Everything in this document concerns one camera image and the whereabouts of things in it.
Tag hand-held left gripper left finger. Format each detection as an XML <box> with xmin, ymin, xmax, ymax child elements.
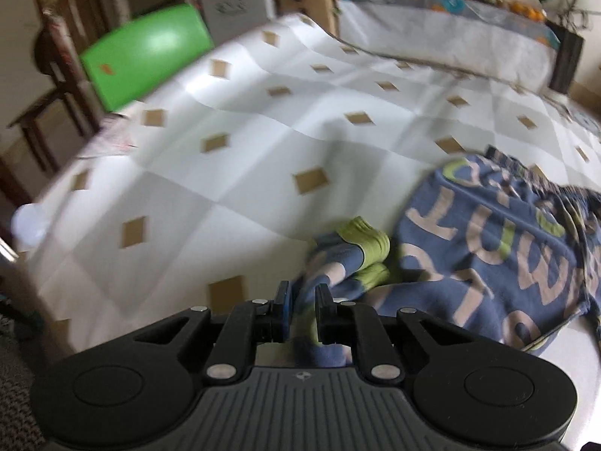
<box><xmin>134</xmin><ymin>281</ymin><xmax>295</xmax><ymax>383</ymax></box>

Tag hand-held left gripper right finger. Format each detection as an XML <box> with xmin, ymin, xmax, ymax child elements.
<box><xmin>314</xmin><ymin>284</ymin><xmax>473</xmax><ymax>384</ymax></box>

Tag blue lettered pants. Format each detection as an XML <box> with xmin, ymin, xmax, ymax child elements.
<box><xmin>291</xmin><ymin>145</ymin><xmax>601</xmax><ymax>369</ymax></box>

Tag grey white checked tablecloth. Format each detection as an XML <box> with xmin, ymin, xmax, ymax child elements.
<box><xmin>14</xmin><ymin>13</ymin><xmax>601</xmax><ymax>433</ymax></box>

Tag pink checked cloth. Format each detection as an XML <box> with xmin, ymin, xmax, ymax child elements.
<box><xmin>77</xmin><ymin>113</ymin><xmax>138</xmax><ymax>159</ymax></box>

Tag green plastic chair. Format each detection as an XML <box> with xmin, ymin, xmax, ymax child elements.
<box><xmin>77</xmin><ymin>4</ymin><xmax>216</xmax><ymax>114</ymax></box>

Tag brown cardboard box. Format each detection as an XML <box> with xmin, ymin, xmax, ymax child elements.
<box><xmin>275</xmin><ymin>0</ymin><xmax>341</xmax><ymax>38</ymax></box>

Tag side table with white cloth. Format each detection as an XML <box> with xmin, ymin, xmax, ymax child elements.
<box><xmin>335</xmin><ymin>0</ymin><xmax>562</xmax><ymax>95</ymax></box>

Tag dark wooden chair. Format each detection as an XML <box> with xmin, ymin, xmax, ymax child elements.
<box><xmin>7</xmin><ymin>9</ymin><xmax>101</xmax><ymax>174</ymax></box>

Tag pile of oranges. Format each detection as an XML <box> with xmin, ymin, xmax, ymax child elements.
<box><xmin>509</xmin><ymin>0</ymin><xmax>548</xmax><ymax>22</ymax></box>

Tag thin-stem potted plant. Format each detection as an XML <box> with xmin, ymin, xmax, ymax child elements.
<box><xmin>534</xmin><ymin>0</ymin><xmax>593</xmax><ymax>33</ymax></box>

